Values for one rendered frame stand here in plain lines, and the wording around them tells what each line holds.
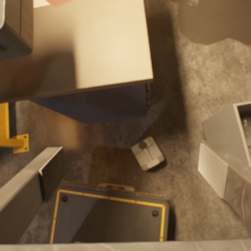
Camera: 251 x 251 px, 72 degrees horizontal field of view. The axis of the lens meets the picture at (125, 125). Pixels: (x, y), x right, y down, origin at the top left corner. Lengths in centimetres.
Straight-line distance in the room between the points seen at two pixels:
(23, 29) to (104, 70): 20
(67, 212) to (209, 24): 177
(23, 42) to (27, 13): 7
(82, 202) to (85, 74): 85
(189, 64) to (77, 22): 114
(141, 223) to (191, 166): 57
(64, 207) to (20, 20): 104
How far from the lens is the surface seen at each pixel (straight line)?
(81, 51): 54
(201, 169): 17
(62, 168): 16
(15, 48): 38
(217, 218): 153
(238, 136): 93
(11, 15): 38
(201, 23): 179
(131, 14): 57
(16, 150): 178
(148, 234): 115
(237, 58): 171
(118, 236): 117
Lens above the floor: 138
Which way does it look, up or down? 78 degrees down
